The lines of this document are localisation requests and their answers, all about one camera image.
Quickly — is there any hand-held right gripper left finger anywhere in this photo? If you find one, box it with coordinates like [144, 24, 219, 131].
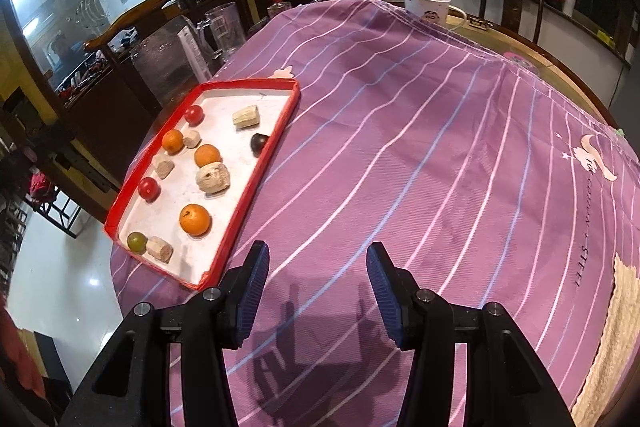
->
[60, 241, 271, 427]

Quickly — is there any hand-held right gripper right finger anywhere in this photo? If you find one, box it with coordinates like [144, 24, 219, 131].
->
[366, 243, 576, 427]

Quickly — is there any orange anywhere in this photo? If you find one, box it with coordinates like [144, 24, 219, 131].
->
[179, 203, 212, 237]
[194, 144, 222, 168]
[162, 130, 185, 154]

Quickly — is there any red-rimmed white tray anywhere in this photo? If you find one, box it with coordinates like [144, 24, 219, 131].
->
[103, 78, 302, 293]

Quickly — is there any large beige sugarcane piece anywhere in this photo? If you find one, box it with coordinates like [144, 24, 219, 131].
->
[196, 162, 232, 194]

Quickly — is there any purple striped cloth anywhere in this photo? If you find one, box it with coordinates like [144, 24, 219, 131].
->
[107, 0, 640, 427]

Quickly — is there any beige towel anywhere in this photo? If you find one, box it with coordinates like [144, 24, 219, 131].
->
[570, 252, 640, 427]

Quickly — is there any red cloth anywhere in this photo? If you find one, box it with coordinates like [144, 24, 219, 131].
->
[0, 307, 46, 400]

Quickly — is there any wooden armchair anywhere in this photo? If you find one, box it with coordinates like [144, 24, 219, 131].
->
[82, 0, 221, 108]

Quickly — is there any glass beer mug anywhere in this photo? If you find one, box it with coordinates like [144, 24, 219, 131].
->
[195, 2, 248, 62]

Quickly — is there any white printed mug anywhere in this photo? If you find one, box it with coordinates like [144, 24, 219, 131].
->
[403, 0, 468, 25]

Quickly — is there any dark wooden chair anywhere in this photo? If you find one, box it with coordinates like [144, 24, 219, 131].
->
[475, 0, 546, 45]

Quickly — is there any white window counter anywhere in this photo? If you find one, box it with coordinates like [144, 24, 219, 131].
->
[357, 0, 633, 68]

